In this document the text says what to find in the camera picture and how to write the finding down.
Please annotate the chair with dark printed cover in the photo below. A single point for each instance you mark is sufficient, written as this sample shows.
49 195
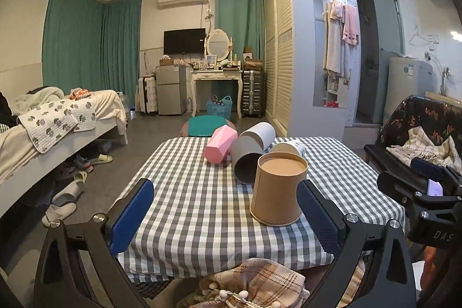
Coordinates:
433 116

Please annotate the teal curtain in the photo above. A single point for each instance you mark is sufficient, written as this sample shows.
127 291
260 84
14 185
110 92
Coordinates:
238 12

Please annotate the white bed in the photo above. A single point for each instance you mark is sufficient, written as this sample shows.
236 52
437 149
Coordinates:
72 153

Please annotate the brown paper cup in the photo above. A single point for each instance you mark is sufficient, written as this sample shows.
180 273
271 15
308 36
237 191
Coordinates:
278 190

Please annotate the grey checked tablecloth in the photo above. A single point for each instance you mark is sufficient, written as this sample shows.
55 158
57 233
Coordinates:
198 207

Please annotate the yellow slipper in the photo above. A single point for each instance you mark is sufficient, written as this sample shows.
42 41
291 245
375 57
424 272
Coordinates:
101 159

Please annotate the person's right forearm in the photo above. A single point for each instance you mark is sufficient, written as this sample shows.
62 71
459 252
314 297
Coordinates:
433 266

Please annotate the frosted glass door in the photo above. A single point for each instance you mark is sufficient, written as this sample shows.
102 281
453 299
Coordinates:
388 51

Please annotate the plaid fringed scarf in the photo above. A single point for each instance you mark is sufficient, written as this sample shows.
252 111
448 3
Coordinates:
420 145

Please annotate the pink hanging towel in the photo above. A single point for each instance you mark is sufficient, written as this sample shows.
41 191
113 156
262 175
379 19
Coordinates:
351 26

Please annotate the white dressing table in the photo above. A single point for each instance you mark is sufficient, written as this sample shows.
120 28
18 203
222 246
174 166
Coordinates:
216 75

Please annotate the white washing machine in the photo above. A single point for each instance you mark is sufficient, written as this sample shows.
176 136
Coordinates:
408 88

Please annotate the dark suitcase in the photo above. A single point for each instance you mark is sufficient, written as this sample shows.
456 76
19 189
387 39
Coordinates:
252 93

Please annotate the grey sneaker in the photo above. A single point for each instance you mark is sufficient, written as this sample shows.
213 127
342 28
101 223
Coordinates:
83 164

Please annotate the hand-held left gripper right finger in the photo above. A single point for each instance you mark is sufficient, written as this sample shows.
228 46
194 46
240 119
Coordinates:
319 221

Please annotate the cream blanket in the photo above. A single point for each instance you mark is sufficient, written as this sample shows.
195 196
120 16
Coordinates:
108 106

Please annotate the white louvred wardrobe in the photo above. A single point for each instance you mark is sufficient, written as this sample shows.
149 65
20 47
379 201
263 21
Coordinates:
285 51

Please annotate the brown box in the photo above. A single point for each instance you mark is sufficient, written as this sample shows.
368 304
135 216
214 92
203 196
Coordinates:
252 62

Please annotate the stool with teal cushion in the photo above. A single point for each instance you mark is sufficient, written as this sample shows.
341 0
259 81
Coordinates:
209 125

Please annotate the white suitcase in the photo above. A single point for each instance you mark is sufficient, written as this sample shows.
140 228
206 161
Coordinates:
148 97

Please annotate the silver small fridge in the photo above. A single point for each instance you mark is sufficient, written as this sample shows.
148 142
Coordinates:
171 89

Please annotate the white hanging towel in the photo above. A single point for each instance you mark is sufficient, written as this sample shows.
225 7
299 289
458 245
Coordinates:
332 41

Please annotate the cardboard box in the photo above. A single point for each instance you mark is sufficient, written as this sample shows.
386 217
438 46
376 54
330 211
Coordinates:
169 62

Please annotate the oval vanity mirror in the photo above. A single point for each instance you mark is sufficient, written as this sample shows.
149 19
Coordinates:
218 42

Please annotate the white slipper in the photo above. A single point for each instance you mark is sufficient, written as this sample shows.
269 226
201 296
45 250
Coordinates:
59 214
68 193

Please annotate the plaid blanket with pompoms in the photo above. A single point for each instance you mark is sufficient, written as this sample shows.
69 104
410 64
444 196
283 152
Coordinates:
260 281

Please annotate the green curtain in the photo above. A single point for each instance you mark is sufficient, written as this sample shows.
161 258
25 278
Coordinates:
90 44

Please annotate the grey cup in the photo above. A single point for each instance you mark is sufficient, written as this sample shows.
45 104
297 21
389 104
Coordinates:
249 158

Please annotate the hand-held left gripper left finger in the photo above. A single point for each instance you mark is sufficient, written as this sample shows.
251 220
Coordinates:
130 219

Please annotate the blue plastic basket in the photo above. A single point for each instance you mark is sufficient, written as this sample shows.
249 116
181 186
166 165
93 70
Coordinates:
218 107

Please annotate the white printed cup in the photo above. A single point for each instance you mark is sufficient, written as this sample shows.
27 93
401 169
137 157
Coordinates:
290 148

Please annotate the leaf patterned quilt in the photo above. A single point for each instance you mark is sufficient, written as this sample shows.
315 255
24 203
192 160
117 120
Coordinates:
54 120

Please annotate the black television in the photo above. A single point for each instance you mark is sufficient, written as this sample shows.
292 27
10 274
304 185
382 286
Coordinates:
184 41

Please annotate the pink faceted cup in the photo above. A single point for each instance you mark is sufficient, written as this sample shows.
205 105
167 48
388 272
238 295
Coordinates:
219 148

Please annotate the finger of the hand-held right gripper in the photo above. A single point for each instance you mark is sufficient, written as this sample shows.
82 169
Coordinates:
400 187
427 168

